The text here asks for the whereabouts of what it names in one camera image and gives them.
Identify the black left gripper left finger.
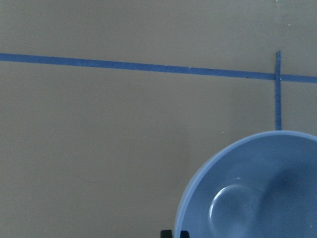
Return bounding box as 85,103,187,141
160,230,172,238

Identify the blue bowl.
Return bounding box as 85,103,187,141
174,131,317,238

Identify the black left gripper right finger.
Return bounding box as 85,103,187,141
180,231,190,238

